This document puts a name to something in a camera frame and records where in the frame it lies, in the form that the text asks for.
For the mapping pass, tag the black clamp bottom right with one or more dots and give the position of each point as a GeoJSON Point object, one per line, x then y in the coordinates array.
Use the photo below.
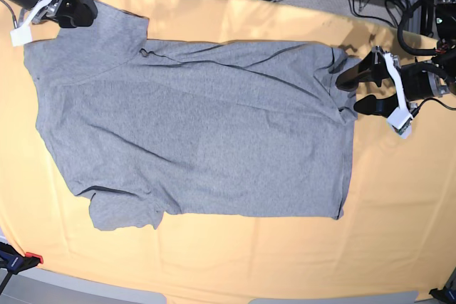
{"type": "Point", "coordinates": [447, 293]}

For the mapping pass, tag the yellow table cloth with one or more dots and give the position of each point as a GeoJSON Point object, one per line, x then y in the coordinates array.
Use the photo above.
{"type": "Point", "coordinates": [397, 232]}

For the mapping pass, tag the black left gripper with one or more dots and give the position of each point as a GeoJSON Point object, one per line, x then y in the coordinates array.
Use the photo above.
{"type": "Point", "coordinates": [420, 81]}

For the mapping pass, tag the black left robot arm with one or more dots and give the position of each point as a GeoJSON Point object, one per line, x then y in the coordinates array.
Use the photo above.
{"type": "Point", "coordinates": [442, 12]}

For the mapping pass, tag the clamp with red tip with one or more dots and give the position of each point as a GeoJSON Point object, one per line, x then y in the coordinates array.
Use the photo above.
{"type": "Point", "coordinates": [14, 262]}

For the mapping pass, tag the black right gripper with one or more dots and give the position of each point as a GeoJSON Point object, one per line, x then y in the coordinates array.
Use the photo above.
{"type": "Point", "coordinates": [69, 13]}

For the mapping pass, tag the grey t-shirt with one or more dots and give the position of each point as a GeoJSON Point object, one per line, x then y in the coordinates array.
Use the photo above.
{"type": "Point", "coordinates": [144, 128]}

